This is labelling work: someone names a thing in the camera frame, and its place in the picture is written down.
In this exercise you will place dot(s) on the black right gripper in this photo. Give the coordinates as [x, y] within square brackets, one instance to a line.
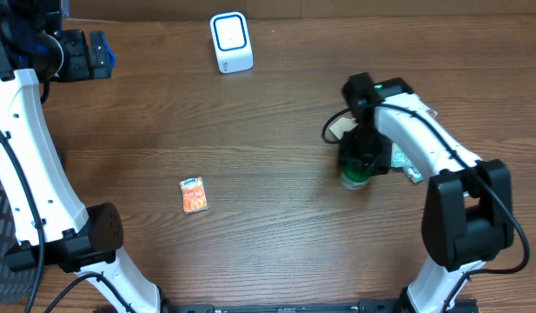
[382, 163]

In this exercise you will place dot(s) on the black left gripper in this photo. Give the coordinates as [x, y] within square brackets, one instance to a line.
[84, 68]

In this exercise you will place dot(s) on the brown Pantree snack pouch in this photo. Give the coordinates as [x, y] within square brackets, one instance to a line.
[341, 125]

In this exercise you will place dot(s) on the green lid jar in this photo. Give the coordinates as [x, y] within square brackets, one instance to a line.
[354, 178]

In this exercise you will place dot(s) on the teal wet wipes pack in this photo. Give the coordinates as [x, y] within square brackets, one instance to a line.
[399, 159]

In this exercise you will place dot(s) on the orange Kleenex tissue pack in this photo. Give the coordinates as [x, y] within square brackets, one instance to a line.
[193, 195]

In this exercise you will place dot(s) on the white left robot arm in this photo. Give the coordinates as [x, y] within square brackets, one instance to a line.
[52, 225]

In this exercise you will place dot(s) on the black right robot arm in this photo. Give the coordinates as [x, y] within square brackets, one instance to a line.
[468, 217]

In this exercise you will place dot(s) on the white barcode scanner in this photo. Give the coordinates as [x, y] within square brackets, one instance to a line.
[233, 49]

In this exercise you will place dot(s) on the brown cardboard backdrop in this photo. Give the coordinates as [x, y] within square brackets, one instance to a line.
[191, 10]

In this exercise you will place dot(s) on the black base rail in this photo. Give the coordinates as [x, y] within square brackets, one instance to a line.
[293, 308]

